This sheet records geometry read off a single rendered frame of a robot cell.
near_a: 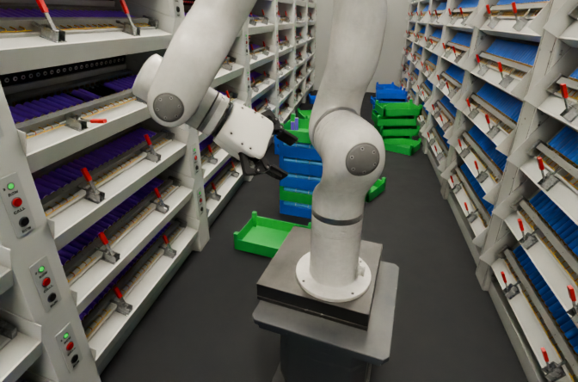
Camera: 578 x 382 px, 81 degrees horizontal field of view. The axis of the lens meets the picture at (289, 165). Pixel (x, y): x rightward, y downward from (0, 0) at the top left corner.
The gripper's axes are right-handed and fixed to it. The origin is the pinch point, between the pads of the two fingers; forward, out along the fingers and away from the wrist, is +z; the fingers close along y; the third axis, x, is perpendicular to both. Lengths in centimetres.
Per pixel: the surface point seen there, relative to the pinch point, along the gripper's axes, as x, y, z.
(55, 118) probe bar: -28, 2, -45
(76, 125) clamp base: -27.8, 1.5, -40.5
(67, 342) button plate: -48, 42, -19
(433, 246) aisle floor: -40, -29, 97
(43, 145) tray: -24.1, 10.8, -42.2
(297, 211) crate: -83, -37, 49
